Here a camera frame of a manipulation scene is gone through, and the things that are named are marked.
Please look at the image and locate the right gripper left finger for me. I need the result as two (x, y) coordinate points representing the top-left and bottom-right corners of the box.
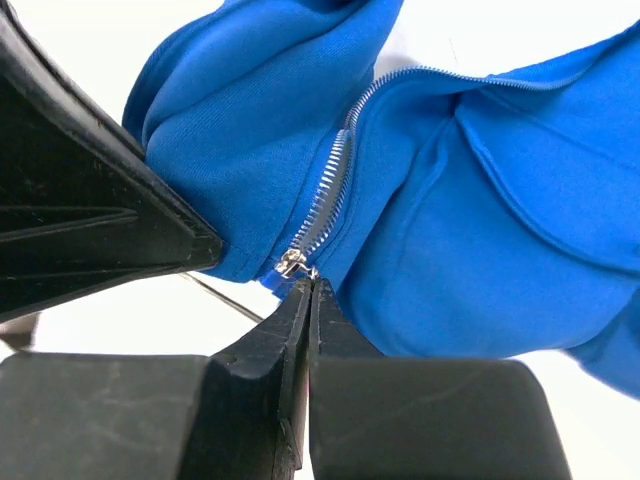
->
(1, 277), (311, 479)

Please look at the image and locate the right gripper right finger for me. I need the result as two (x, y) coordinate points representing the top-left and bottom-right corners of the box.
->
(309, 280), (570, 479)

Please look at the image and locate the blue jacket with white lining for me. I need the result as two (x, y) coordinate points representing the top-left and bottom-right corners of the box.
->
(123, 1), (639, 396)

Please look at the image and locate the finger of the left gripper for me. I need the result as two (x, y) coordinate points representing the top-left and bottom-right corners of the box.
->
(1, 7), (223, 321)

